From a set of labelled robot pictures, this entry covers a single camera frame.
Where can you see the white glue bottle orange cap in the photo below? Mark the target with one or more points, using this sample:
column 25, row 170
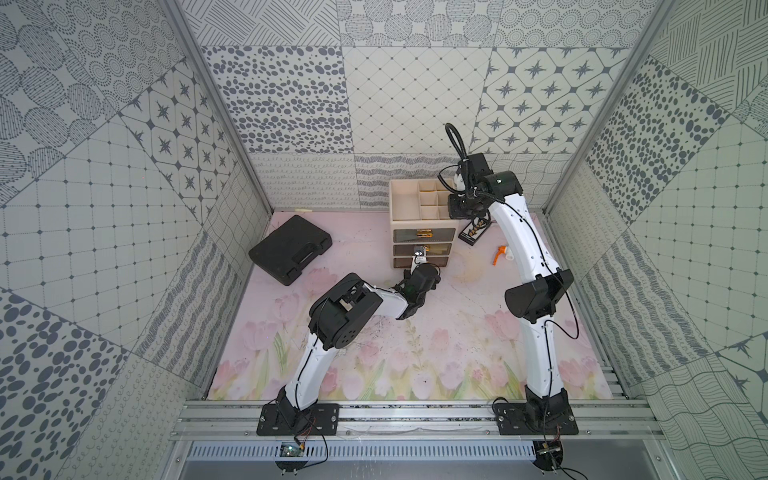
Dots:
column 503, row 252

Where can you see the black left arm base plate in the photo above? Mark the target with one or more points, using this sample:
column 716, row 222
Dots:
column 321, row 419

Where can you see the black plastic tool case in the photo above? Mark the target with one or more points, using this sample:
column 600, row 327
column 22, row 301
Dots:
column 290, row 248

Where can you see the floral pink table mat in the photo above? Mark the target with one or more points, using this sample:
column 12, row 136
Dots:
column 462, row 344

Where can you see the aluminium mounting rail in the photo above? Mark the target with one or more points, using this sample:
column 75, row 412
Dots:
column 406, row 431

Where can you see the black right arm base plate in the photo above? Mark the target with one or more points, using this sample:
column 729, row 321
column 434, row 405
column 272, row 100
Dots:
column 525, row 419

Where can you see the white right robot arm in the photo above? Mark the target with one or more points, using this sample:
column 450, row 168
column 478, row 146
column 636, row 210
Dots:
column 478, row 192

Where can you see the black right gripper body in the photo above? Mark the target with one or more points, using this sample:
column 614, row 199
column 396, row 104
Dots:
column 464, row 207

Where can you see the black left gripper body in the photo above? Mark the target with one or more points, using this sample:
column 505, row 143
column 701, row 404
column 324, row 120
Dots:
column 424, row 273

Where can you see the beige drawer organizer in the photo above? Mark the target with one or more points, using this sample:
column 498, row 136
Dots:
column 419, row 203

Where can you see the black battery holder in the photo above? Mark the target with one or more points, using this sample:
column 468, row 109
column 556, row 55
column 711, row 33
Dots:
column 474, row 230

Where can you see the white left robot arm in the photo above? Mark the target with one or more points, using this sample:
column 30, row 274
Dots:
column 337, row 318

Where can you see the translucent drawer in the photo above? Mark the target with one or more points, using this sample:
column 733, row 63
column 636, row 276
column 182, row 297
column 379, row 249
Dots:
column 424, row 235
column 430, row 249
column 406, row 262

